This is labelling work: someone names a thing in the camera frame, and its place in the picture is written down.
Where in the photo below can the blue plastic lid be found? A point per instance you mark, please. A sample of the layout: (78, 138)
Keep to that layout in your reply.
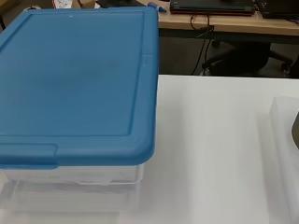
(74, 81)

